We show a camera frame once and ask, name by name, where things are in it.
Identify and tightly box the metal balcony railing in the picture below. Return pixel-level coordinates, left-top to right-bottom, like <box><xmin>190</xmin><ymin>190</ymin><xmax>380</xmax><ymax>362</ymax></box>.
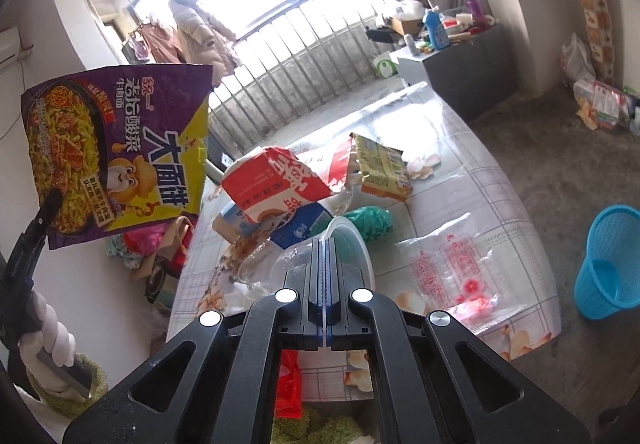
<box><xmin>207</xmin><ymin>0</ymin><xmax>401</xmax><ymax>155</ymax></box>

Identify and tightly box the floral plastic tablecloth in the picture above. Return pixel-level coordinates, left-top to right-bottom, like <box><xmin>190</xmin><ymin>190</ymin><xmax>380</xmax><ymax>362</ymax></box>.
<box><xmin>167</xmin><ymin>81</ymin><xmax>558</xmax><ymax>405</ymax></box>

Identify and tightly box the blue white carton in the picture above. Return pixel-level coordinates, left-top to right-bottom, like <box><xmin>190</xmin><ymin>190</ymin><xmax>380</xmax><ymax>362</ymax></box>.
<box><xmin>212</xmin><ymin>201</ymin><xmax>333</xmax><ymax>250</ymax></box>

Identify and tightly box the white green bag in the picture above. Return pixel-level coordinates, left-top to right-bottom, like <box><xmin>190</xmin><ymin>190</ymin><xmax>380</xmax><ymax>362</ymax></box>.
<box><xmin>371</xmin><ymin>51</ymin><xmax>401</xmax><ymax>80</ymax></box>

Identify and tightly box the black slatted rack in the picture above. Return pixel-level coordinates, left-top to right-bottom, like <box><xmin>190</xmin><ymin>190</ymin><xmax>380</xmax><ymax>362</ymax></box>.
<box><xmin>207</xmin><ymin>131</ymin><xmax>236</xmax><ymax>175</ymax></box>

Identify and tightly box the pink hanging garment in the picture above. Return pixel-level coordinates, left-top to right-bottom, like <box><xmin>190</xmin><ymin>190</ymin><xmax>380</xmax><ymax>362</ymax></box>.
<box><xmin>135</xmin><ymin>21</ymin><xmax>181</xmax><ymax>65</ymax></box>

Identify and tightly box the patterned rolled mat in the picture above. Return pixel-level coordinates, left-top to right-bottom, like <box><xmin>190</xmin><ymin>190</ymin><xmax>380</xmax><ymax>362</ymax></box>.
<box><xmin>565</xmin><ymin>0</ymin><xmax>616</xmax><ymax>85</ymax></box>

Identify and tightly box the green plastic bag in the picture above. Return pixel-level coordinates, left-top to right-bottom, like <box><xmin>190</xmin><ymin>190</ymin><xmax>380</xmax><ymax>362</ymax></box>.
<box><xmin>342</xmin><ymin>205</ymin><xmax>396</xmax><ymax>242</ymax></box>

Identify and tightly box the grey cabinet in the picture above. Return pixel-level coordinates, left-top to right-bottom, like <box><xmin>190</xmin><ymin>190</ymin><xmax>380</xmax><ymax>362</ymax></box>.
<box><xmin>390</xmin><ymin>21</ymin><xmax>518</xmax><ymax>122</ymax></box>

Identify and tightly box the red plastic bag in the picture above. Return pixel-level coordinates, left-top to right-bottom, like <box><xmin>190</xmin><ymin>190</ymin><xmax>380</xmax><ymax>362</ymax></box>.
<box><xmin>274</xmin><ymin>350</ymin><xmax>303</xmax><ymax>420</ymax></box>

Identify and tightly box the clear red-printed plastic bag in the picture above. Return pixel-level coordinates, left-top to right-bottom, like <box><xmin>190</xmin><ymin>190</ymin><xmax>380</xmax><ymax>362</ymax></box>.
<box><xmin>397</xmin><ymin>231</ymin><xmax>496</xmax><ymax>325</ymax></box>

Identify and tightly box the yellow snack packet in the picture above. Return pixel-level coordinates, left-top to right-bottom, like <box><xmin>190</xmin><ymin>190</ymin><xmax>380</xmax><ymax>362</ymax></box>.
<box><xmin>349</xmin><ymin>133</ymin><xmax>413</xmax><ymax>202</ymax></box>

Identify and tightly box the purple instant noodle packet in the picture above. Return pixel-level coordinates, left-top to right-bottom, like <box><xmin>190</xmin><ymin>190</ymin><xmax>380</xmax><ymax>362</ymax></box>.
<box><xmin>21</xmin><ymin>64</ymin><xmax>213</xmax><ymax>251</ymax></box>

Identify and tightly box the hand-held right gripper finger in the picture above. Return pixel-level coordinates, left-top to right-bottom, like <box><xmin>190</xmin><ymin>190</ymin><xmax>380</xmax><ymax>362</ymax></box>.
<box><xmin>326</xmin><ymin>239</ymin><xmax>588</xmax><ymax>444</ymax></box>
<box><xmin>62</xmin><ymin>239</ymin><xmax>326</xmax><ymax>444</ymax></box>

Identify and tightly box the blue detergent bottle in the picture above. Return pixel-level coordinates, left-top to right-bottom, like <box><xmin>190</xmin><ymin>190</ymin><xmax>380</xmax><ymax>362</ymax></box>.
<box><xmin>422</xmin><ymin>9</ymin><xmax>451</xmax><ymax>51</ymax></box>

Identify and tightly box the pink plastic bag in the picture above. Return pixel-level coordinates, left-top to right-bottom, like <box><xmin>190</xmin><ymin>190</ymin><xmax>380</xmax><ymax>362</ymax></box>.
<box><xmin>125</xmin><ymin>226</ymin><xmax>166</xmax><ymax>255</ymax></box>

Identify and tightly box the green white fuzzy garment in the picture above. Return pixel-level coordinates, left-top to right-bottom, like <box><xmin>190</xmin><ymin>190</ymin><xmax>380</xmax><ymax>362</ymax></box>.
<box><xmin>272</xmin><ymin>416</ymin><xmax>366</xmax><ymax>444</ymax></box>

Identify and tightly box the pile of packets on floor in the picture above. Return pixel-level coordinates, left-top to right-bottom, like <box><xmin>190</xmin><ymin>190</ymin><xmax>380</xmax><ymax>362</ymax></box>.
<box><xmin>572</xmin><ymin>79</ymin><xmax>640</xmax><ymax>132</ymax></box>

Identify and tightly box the open cardboard box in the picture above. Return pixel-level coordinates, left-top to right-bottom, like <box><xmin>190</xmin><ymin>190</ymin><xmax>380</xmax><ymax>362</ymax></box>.
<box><xmin>390</xmin><ymin>14</ymin><xmax>426</xmax><ymax>37</ymax></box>

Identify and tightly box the white air conditioner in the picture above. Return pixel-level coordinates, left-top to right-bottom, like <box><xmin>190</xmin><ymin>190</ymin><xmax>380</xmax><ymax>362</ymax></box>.
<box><xmin>0</xmin><ymin>28</ymin><xmax>22</xmax><ymax>62</ymax></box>

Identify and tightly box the beige down coat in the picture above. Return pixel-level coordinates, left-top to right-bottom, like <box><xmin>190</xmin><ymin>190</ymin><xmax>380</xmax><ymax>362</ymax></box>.
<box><xmin>169</xmin><ymin>0</ymin><xmax>238</xmax><ymax>87</ymax></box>

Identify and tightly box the clear plastic bottle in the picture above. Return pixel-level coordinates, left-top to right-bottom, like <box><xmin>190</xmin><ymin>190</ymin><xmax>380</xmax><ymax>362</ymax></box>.
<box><xmin>235</xmin><ymin>236</ymin><xmax>286</xmax><ymax>297</ymax></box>

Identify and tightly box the red white snack bag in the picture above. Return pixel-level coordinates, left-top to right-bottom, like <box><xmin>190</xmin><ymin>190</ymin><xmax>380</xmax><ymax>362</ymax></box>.
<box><xmin>221</xmin><ymin>146</ymin><xmax>333</xmax><ymax>227</ymax></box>

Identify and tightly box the person's left hand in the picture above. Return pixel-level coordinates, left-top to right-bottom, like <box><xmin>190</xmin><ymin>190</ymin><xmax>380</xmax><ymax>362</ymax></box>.
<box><xmin>19</xmin><ymin>290</ymin><xmax>78</xmax><ymax>395</ymax></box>

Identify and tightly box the blue plastic waste basket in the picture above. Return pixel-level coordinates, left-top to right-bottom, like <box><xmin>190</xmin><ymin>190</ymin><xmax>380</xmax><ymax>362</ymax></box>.
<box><xmin>573</xmin><ymin>205</ymin><xmax>640</xmax><ymax>322</ymax></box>

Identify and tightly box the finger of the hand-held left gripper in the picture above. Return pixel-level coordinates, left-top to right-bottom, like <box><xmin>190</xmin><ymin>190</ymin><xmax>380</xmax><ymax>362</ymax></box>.
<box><xmin>29</xmin><ymin>189</ymin><xmax>63</xmax><ymax>240</ymax></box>

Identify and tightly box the clear plastic cup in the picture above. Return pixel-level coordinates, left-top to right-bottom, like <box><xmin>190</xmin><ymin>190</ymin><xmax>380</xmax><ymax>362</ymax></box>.
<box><xmin>270</xmin><ymin>216</ymin><xmax>377</xmax><ymax>307</ymax></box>

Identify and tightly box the white plastic bag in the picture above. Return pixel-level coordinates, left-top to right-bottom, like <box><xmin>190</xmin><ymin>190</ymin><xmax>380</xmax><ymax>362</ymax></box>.
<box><xmin>561</xmin><ymin>33</ymin><xmax>597</xmax><ymax>85</ymax></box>

